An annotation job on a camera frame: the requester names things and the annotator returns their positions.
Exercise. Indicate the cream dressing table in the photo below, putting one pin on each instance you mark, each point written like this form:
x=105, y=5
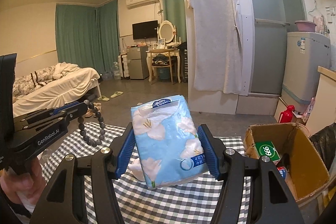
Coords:
x=163, y=60

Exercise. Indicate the small grey fridge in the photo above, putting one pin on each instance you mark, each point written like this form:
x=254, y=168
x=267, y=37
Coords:
x=137, y=62

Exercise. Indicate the green slipper pair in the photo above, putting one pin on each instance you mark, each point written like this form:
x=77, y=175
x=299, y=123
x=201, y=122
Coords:
x=114, y=95

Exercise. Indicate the wooden chair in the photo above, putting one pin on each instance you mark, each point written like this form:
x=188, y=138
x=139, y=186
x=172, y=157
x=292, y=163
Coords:
x=169, y=65

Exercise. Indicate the person's left hand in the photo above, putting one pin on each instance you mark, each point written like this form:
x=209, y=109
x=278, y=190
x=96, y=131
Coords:
x=32, y=185

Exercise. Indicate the black garbage bag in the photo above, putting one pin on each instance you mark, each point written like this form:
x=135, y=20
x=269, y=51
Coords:
x=324, y=143

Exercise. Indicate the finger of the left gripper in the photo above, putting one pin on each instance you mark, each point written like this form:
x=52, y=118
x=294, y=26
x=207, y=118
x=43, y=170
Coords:
x=34, y=116
x=70, y=111

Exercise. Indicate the black wall television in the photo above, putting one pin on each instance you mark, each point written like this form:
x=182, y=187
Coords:
x=145, y=30

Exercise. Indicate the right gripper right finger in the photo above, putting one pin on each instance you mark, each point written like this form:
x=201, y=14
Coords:
x=213, y=149

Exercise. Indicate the green curtain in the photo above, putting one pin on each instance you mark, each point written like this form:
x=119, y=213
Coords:
x=88, y=36

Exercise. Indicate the red thermos jug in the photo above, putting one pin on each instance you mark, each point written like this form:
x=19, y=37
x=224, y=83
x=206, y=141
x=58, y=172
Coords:
x=287, y=115

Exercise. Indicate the brown cardboard box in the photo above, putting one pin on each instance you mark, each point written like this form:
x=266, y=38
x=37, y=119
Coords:
x=308, y=173

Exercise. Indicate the bed with white sheet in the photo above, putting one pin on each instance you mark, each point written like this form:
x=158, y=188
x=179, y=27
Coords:
x=51, y=87

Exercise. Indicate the frosted glass sliding door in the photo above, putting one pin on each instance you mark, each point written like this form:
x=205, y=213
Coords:
x=273, y=20

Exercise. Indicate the white air conditioner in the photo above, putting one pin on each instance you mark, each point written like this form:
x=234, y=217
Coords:
x=130, y=4

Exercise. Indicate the white kitchen cabinet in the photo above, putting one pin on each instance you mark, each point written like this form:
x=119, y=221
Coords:
x=323, y=113

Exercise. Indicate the green 666 box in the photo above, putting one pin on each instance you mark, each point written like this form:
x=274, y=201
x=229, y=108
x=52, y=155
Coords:
x=267, y=148

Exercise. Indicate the oval vanity mirror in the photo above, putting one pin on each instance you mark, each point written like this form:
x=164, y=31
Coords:
x=167, y=31

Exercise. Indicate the pink plastic basin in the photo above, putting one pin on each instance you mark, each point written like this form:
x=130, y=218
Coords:
x=305, y=26

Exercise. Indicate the white washing machine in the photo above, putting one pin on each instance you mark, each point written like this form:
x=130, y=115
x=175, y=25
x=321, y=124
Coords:
x=306, y=51

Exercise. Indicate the grey checkered tablecloth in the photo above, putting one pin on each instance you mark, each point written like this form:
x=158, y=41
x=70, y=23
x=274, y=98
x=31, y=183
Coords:
x=193, y=202

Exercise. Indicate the blue floral tissue pack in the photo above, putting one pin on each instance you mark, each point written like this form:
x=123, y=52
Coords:
x=169, y=149

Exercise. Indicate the white hanging towel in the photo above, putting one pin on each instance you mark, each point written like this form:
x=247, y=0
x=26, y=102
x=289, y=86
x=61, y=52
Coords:
x=218, y=47

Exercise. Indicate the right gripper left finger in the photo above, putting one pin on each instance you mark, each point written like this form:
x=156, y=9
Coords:
x=121, y=150

